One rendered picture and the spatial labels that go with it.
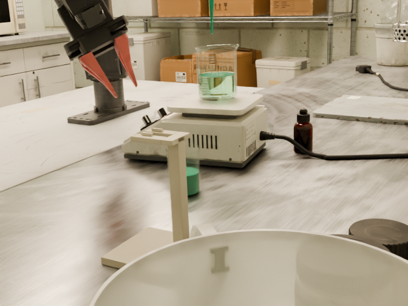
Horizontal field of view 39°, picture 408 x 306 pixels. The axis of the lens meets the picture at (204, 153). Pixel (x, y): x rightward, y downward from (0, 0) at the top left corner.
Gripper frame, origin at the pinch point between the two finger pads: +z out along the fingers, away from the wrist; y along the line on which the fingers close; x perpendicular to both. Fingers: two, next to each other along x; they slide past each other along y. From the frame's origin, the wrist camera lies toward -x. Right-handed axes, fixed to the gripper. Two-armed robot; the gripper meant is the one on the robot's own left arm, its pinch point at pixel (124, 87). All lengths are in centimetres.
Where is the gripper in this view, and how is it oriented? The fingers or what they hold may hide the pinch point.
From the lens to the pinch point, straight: 89.2
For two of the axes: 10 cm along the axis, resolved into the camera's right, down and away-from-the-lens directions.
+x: -1.6, 0.3, 9.9
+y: 8.6, -4.9, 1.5
